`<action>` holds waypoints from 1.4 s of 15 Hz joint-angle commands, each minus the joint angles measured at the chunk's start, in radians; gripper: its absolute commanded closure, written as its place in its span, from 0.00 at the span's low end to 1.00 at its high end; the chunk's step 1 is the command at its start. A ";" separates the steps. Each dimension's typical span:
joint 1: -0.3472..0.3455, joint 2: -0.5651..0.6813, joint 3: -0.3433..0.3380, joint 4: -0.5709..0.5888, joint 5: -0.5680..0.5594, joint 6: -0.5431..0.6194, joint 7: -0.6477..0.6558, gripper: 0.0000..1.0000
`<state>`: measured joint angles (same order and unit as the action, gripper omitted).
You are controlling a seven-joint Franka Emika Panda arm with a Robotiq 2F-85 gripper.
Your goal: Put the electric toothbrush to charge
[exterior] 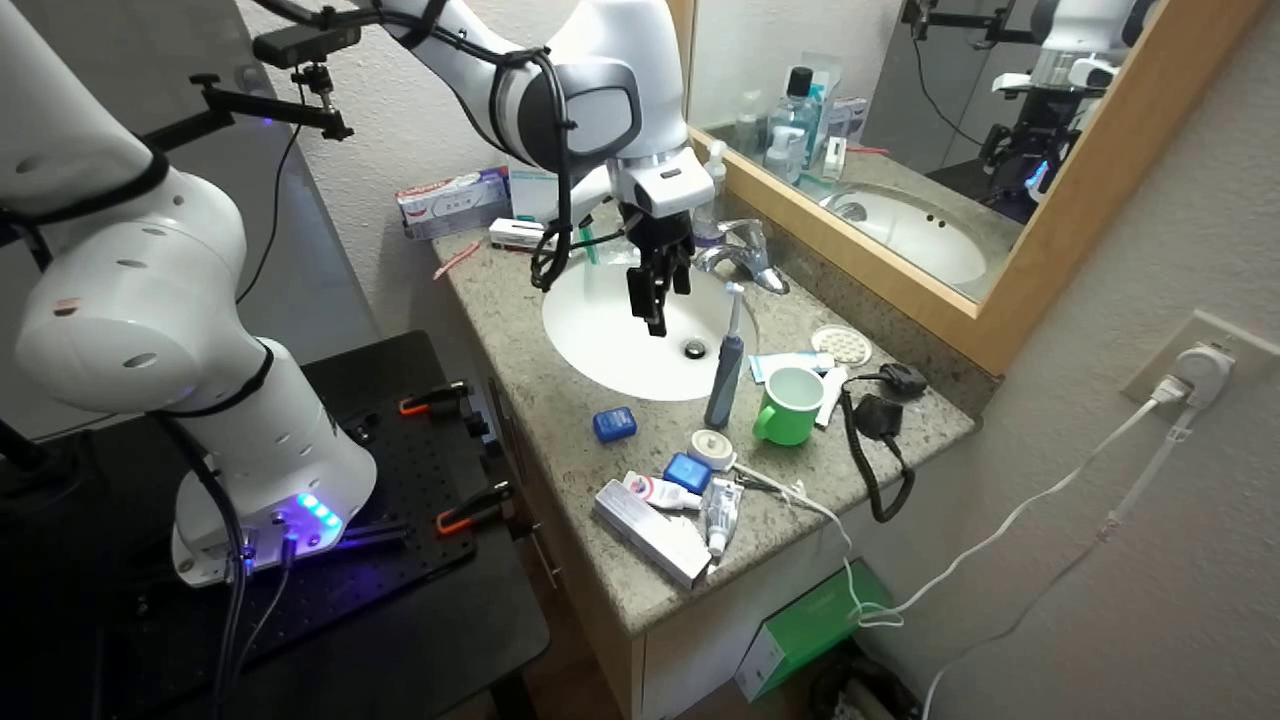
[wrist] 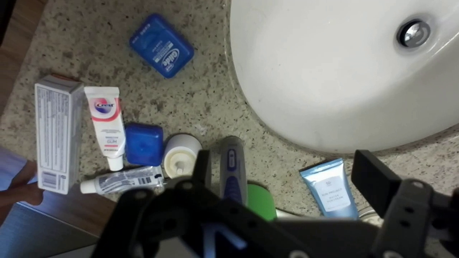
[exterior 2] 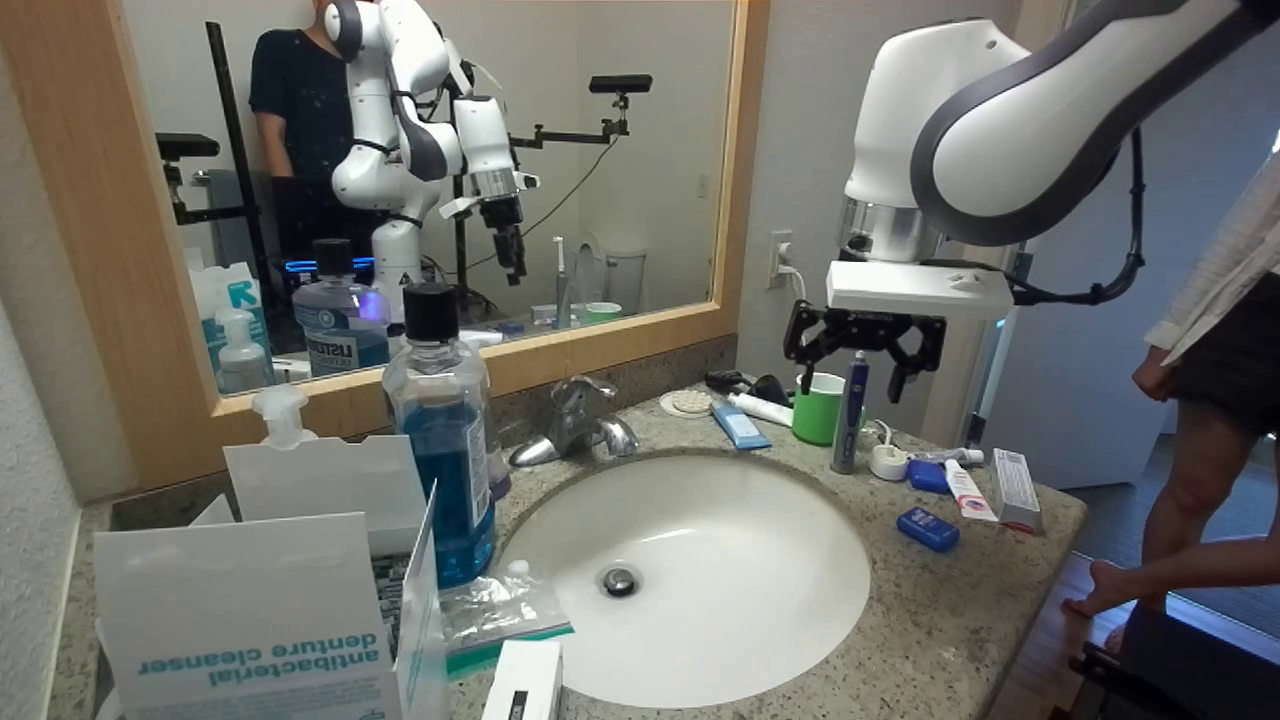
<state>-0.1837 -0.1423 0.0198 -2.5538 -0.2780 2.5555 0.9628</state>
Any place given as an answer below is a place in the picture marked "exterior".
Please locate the pink toothbrush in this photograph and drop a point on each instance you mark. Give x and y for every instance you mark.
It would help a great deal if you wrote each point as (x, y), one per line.
(461, 256)

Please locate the white round soap disc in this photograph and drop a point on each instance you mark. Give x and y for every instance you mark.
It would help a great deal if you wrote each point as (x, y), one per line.
(841, 345)

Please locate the clear plastic container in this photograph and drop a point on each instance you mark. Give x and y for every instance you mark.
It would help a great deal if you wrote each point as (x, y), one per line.
(523, 199)

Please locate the small white soap dispenser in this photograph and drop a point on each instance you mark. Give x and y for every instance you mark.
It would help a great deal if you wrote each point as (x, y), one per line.
(716, 229)

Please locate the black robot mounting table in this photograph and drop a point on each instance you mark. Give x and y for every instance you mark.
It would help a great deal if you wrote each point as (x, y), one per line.
(401, 601)

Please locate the small blue floss container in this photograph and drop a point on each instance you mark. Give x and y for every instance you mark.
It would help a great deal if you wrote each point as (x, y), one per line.
(613, 426)

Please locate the wooden framed mirror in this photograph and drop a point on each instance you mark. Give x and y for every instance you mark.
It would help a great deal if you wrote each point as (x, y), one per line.
(962, 121)

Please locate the beige wall outlet plate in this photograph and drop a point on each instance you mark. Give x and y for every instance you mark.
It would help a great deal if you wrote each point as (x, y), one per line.
(1244, 348)

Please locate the beige vanity cabinet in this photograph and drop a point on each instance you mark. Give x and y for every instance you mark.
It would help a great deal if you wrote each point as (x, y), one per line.
(681, 653)

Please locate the green mug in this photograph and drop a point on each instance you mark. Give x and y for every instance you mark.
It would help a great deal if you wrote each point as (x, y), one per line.
(787, 411)

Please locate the small white pink tube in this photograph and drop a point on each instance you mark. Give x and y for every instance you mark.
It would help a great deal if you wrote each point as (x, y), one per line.
(663, 498)

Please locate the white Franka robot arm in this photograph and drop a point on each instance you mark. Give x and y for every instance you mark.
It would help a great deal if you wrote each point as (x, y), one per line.
(121, 305)

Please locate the white sink basin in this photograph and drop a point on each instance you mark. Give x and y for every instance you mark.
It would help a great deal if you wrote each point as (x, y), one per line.
(602, 340)

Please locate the green cardboard box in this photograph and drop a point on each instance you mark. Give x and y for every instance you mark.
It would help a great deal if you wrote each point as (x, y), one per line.
(804, 626)

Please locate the orange black clamp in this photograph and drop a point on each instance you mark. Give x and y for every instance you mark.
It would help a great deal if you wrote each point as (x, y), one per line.
(432, 396)
(470, 515)

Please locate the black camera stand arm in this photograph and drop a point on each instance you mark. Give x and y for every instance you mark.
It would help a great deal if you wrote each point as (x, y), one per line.
(240, 110)

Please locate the green toothbrush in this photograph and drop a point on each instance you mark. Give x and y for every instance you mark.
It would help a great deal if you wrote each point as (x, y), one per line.
(584, 243)

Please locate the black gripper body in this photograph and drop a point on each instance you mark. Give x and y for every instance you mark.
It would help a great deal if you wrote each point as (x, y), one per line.
(656, 235)

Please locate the white toothpaste carton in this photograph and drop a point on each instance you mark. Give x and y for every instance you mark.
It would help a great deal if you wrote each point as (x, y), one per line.
(455, 203)

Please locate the white power adapter plug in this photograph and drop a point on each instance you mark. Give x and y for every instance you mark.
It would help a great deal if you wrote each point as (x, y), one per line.
(1204, 371)

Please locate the chrome faucet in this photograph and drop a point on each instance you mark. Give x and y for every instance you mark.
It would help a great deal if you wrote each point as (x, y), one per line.
(744, 256)

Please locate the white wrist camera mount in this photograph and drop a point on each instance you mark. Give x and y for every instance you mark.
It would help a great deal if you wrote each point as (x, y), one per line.
(667, 185)

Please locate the white toothpaste tube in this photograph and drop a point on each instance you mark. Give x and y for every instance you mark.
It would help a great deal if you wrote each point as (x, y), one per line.
(723, 517)

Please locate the blue square container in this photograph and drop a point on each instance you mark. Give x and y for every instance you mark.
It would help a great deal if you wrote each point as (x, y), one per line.
(688, 472)

